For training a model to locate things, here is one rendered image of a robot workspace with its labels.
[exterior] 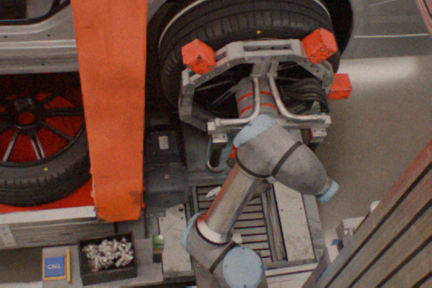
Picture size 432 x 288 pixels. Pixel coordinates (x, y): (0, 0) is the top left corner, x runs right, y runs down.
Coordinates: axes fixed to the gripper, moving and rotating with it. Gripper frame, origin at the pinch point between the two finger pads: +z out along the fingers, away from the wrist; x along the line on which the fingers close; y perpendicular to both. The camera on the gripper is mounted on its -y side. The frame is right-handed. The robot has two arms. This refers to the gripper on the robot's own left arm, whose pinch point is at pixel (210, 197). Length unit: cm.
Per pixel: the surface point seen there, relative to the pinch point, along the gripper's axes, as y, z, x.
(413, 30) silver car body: -27, -92, 39
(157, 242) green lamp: 4.8, 24.4, 3.0
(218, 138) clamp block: -14.6, -12.6, -7.4
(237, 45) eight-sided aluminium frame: -38, -33, -12
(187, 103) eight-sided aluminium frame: -34.7, -6.6, 4.5
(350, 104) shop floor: -32, -62, 130
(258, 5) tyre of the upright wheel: -47, -45, -11
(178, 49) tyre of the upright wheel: -48, -14, -9
